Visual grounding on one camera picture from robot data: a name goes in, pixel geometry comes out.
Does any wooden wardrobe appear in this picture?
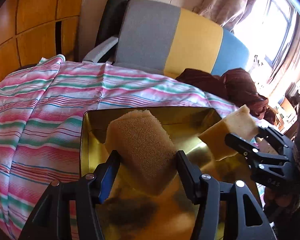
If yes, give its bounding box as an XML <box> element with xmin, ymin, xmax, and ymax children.
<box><xmin>0</xmin><ymin>0</ymin><xmax>82</xmax><ymax>82</ymax></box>

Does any dark red cloth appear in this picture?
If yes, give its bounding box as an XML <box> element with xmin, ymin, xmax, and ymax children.
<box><xmin>176</xmin><ymin>68</ymin><xmax>275</xmax><ymax>125</ymax></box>

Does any gold metal tin box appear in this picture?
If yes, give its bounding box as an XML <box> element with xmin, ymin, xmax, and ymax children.
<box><xmin>80</xmin><ymin>107</ymin><xmax>259</xmax><ymax>239</ymax></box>

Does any person's right hand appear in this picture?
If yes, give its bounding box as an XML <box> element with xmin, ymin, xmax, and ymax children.
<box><xmin>263</xmin><ymin>187</ymin><xmax>300</xmax><ymax>222</ymax></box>

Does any yellow sponge block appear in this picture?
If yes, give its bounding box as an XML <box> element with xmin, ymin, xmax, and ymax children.
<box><xmin>198</xmin><ymin>105</ymin><xmax>258</xmax><ymax>161</ymax></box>
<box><xmin>104</xmin><ymin>110</ymin><xmax>177</xmax><ymax>196</ymax></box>

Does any striped bed sheet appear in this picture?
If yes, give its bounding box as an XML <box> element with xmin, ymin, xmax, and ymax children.
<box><xmin>0</xmin><ymin>55</ymin><xmax>236</xmax><ymax>239</ymax></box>

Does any grey yellow blue chair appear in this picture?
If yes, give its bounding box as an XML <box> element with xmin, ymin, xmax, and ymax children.
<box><xmin>83</xmin><ymin>0</ymin><xmax>249</xmax><ymax>78</ymax></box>

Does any black rolled mat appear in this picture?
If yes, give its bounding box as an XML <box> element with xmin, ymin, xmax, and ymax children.
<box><xmin>94</xmin><ymin>0</ymin><xmax>133</xmax><ymax>48</ymax></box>

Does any patterned beige curtain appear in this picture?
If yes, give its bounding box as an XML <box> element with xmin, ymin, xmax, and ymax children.
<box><xmin>193</xmin><ymin>0</ymin><xmax>256</xmax><ymax>31</ymax></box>

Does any wooden desk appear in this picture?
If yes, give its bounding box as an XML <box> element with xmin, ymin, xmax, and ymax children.
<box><xmin>275</xmin><ymin>96</ymin><xmax>297</xmax><ymax>134</ymax></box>

